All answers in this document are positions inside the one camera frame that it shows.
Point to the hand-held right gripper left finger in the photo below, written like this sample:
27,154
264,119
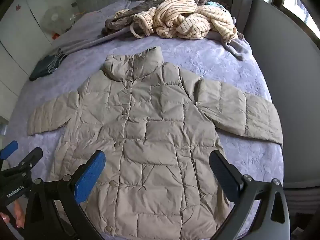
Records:
91,177

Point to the cream striped fleece robe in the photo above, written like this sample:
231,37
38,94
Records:
175,15

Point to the window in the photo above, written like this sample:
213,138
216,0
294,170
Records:
300,7

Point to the brown fleece garment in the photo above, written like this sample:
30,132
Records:
117,22

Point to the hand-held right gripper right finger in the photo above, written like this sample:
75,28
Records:
222,177

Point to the teal cloth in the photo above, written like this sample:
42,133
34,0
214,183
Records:
213,4

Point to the white standing fan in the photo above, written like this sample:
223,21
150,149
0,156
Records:
53,18

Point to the white wardrobe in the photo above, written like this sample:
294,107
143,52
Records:
22,25

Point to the folded teal jeans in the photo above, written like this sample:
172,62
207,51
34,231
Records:
42,66

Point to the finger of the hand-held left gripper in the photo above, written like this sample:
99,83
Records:
8,148
32,157

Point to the person's left hand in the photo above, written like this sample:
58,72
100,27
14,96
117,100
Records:
18,213

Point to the beige puffer jacket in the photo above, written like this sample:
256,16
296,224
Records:
155,135

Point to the grey curtain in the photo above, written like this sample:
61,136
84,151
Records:
240,0

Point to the round bed with lilac cover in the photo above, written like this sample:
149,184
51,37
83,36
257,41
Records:
212,55

